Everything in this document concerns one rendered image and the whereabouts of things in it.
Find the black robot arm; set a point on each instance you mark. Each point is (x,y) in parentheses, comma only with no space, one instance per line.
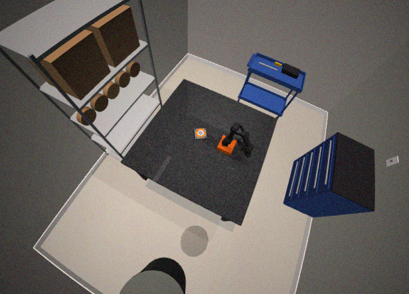
(247,147)

